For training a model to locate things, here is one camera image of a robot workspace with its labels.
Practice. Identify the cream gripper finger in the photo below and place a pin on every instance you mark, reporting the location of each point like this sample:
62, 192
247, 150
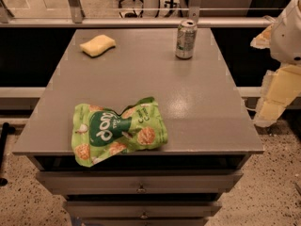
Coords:
278, 90
262, 41

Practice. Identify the green 7up soda can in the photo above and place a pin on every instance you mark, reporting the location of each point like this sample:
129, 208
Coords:
186, 37

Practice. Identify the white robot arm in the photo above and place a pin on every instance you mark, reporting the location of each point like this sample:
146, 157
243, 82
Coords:
285, 43

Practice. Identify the yellow sponge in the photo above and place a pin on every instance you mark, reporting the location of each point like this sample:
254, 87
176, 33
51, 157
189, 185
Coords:
97, 45

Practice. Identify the metal window railing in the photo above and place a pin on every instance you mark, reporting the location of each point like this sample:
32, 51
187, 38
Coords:
106, 13

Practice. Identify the grey drawer cabinet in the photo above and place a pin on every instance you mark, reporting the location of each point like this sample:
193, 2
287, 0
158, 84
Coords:
207, 124

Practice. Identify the top drawer with knob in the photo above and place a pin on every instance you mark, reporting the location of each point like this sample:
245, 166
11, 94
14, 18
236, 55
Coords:
138, 182

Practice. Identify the drawer with knob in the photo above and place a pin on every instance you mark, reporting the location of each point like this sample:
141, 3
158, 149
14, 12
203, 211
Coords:
138, 182
142, 210

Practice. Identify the green chip bag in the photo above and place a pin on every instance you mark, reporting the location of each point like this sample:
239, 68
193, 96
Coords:
99, 133

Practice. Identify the black pole at left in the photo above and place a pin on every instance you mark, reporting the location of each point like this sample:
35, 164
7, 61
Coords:
6, 130

